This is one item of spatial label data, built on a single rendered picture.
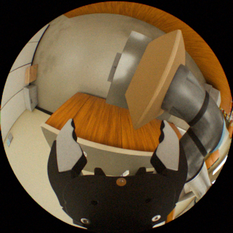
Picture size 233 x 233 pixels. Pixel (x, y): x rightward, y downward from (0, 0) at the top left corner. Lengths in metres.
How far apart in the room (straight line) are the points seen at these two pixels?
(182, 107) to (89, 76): 1.24
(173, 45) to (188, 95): 0.10
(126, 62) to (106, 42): 1.05
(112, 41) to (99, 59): 0.36
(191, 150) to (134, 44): 0.35
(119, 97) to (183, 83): 0.23
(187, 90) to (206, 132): 0.11
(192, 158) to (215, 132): 0.09
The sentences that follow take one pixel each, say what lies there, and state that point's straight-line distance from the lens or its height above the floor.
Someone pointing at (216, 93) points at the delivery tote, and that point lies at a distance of 2.42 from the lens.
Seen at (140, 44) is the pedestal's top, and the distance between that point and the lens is 0.31.
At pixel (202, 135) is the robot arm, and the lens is 0.21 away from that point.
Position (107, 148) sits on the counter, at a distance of 0.55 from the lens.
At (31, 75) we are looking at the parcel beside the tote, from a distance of 2.13.
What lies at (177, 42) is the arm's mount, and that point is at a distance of 0.16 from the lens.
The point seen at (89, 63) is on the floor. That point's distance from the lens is 1.30.
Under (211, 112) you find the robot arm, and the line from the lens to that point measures 0.21.
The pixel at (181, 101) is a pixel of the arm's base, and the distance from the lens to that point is 0.17.
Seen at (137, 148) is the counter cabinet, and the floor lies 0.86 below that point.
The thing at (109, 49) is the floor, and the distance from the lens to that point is 1.27.
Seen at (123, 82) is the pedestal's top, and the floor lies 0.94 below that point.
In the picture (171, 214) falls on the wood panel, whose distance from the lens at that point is 1.33.
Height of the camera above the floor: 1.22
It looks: 55 degrees down
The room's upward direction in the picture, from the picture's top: 180 degrees counter-clockwise
